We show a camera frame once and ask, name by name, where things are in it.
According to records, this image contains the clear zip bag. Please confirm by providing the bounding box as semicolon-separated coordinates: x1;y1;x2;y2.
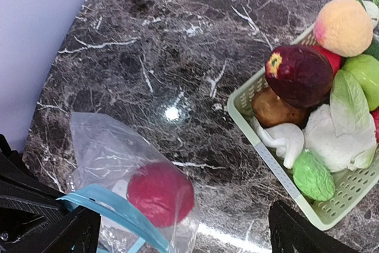
62;113;200;252

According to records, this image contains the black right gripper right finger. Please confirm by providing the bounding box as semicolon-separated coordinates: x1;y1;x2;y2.
268;200;357;253

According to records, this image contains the white radish with leaves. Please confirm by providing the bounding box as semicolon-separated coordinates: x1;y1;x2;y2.
356;0;379;28

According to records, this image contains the brown potato toy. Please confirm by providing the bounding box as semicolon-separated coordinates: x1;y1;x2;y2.
251;87;309;128

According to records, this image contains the round red fruit toy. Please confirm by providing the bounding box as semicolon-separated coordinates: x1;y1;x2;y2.
311;45;342;75

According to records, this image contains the dark red apple toy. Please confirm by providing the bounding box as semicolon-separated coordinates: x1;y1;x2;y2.
265;45;334;108

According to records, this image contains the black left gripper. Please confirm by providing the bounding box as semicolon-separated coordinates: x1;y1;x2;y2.
1;135;68;244

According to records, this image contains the pale green perforated basket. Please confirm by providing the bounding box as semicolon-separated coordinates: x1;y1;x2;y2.
226;21;379;232

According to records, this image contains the white green cabbage toy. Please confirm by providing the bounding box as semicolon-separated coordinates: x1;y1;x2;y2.
304;70;377;172

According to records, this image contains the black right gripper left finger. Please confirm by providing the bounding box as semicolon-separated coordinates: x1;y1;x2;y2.
1;206;101;253

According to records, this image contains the green leafy vegetable toy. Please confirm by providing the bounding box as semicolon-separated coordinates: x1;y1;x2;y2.
293;149;336;201

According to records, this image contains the yellow peach toy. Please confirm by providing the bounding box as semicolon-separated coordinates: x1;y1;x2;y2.
313;0;374;57

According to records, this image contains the white garlic toy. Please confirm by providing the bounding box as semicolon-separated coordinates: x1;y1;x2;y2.
251;117;304;169

